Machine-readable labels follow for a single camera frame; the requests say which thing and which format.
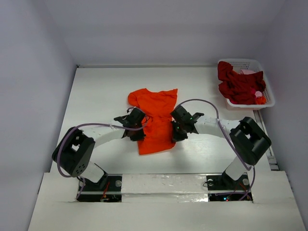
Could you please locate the orange t shirt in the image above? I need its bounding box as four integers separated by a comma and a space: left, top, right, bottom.
128, 88, 178, 155

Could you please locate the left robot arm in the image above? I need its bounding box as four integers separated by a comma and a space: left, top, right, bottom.
52, 107, 147, 190

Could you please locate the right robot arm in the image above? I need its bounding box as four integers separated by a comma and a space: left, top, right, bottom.
171, 106, 271, 191

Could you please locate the dark red t shirt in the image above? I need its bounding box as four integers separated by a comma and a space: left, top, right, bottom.
218, 61, 267, 105

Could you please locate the white plastic basket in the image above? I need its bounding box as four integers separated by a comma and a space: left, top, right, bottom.
218, 58, 275, 110

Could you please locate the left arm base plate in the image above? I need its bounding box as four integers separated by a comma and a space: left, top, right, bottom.
77, 174, 122, 203

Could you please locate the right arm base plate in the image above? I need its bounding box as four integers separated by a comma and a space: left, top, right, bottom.
203, 174, 253, 202

